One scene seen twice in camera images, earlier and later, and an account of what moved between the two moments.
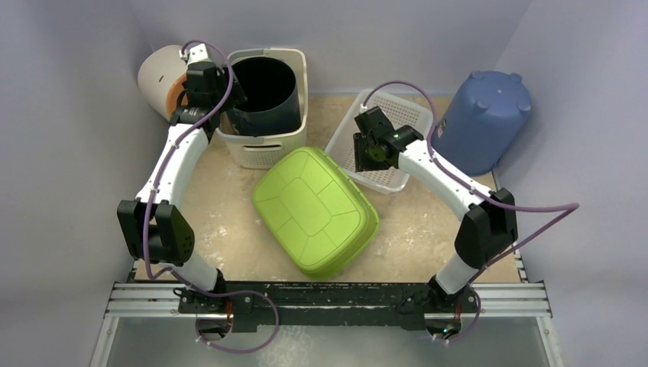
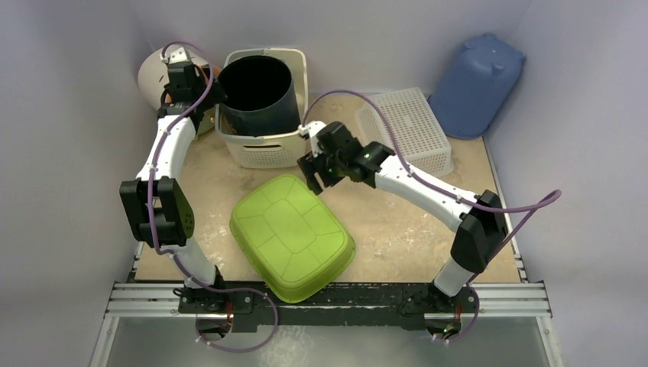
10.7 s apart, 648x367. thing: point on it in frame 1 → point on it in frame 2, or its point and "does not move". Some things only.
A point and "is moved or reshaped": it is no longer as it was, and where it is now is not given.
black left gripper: [236, 97] → [214, 95]
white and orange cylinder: [161, 75] does not move
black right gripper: [364, 154] → [318, 165]
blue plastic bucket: [483, 122] → [474, 86]
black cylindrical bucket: [272, 105] does not move
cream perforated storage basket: [273, 151] does not move
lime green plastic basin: [315, 212] is moved or reshaped
